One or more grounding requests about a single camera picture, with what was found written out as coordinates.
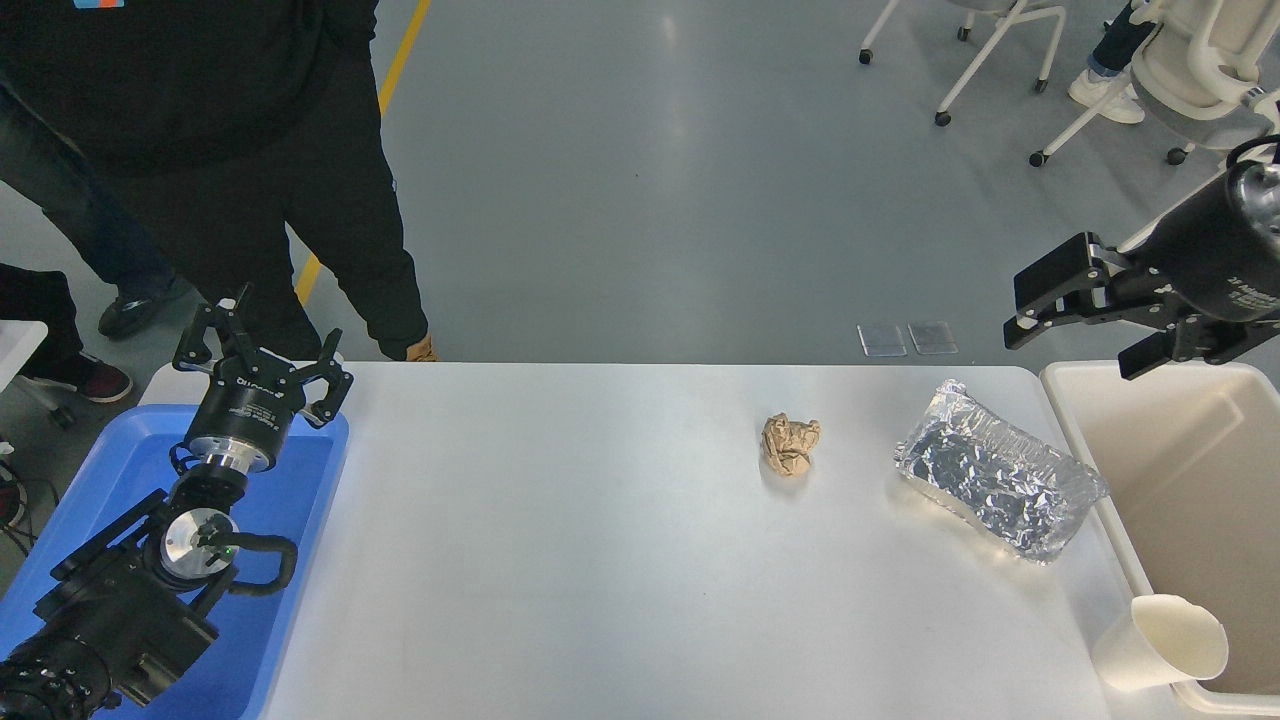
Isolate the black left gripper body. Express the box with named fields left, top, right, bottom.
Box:
left=188, top=358, right=306, bottom=460

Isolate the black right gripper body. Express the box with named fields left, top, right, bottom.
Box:
left=1135, top=168, right=1280, bottom=326

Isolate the white paper cup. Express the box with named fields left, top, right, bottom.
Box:
left=1091, top=594, right=1229, bottom=693

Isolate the blue plastic tray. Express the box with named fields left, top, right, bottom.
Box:
left=0, top=403, right=350, bottom=720

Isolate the person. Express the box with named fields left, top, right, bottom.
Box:
left=0, top=85, right=193, bottom=341
left=0, top=0, right=441, bottom=363
left=1068, top=0, right=1161, bottom=126
left=0, top=262, right=134, bottom=531

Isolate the large pale bin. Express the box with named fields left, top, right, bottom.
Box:
left=1040, top=360, right=1280, bottom=717

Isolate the white side table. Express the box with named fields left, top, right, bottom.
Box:
left=0, top=320, right=79, bottom=429

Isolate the silver foil tray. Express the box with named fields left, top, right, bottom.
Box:
left=893, top=378, right=1109, bottom=566

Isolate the crumpled tan paper ball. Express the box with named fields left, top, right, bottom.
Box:
left=760, top=412, right=821, bottom=478

